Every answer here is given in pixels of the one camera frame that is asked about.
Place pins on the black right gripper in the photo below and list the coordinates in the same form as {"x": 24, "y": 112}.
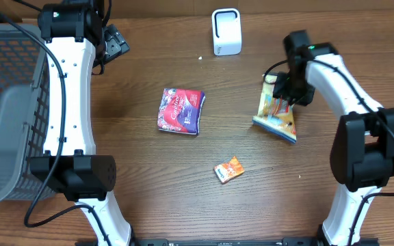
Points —
{"x": 302, "y": 98}

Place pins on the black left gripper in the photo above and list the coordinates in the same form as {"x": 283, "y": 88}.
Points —
{"x": 117, "y": 44}

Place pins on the yellow blue snack bag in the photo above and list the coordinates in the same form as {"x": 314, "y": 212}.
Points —
{"x": 275, "y": 115}

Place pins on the pink purple sanitary pad pack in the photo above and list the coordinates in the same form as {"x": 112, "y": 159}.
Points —
{"x": 180, "y": 111}

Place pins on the orange red wipes pack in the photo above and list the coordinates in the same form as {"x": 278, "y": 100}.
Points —
{"x": 229, "y": 170}

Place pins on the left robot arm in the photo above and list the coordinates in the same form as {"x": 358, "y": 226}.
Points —
{"x": 77, "y": 38}

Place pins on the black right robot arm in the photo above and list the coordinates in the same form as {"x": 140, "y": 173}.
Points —
{"x": 362, "y": 154}

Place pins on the white barcode scanner stand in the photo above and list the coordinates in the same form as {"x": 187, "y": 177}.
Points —
{"x": 227, "y": 35}

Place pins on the grey plastic mesh basket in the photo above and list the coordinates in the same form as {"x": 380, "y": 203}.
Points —
{"x": 24, "y": 111}

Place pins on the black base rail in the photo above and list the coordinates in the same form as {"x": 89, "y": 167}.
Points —
{"x": 287, "y": 241}

